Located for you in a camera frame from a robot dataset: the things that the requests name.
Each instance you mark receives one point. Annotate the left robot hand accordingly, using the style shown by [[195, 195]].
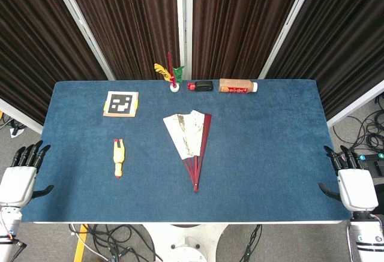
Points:
[[16, 181]]

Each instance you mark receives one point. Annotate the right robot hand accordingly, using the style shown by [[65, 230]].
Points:
[[357, 188]]

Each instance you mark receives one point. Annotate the red folding fan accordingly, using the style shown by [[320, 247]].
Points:
[[192, 142]]

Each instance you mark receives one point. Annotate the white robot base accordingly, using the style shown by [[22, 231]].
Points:
[[184, 241]]

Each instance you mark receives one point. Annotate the yellow floor tape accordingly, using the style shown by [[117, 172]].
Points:
[[80, 244]]

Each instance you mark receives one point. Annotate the yellow rubber chicken toy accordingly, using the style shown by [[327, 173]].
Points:
[[118, 157]]

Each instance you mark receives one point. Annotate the fiducial marker card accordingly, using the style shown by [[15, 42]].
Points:
[[121, 104]]

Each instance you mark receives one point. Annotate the brown drink bottle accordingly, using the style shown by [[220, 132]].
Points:
[[237, 86]]

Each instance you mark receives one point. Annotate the blue table mat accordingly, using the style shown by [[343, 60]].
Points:
[[186, 160]]

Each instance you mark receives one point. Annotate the black bottle with red cap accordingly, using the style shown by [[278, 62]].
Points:
[[201, 86]]

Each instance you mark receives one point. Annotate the feather shuttlecock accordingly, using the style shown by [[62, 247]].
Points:
[[172, 77]]

